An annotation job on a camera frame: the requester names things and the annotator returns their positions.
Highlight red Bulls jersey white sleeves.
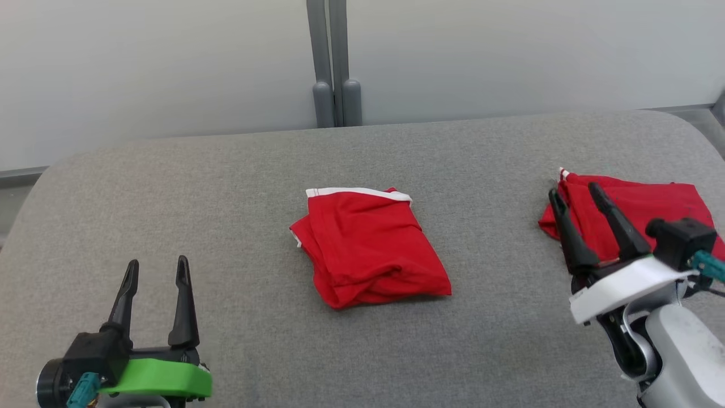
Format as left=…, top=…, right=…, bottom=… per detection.
left=537, top=167, right=725, bottom=267

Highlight red Bulls shorts white hem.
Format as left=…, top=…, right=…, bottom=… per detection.
left=289, top=187, right=453, bottom=310

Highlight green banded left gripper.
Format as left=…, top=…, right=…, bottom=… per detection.
left=101, top=255, right=213, bottom=399

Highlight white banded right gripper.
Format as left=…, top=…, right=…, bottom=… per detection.
left=548, top=182, right=701, bottom=326

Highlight grey partition post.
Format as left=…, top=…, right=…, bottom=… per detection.
left=306, top=0, right=336, bottom=129
left=329, top=0, right=363, bottom=127

